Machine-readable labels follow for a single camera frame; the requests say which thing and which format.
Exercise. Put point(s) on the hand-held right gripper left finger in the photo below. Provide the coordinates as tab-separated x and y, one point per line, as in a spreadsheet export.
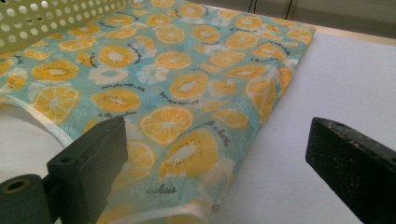
90	168

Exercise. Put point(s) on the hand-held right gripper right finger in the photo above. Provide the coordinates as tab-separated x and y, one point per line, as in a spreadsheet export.
351	165

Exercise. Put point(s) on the fruit print cloth garment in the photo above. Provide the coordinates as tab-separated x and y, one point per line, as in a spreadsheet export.
186	77

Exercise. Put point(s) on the pale yellow perforated basket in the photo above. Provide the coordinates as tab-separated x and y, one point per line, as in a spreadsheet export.
37	21

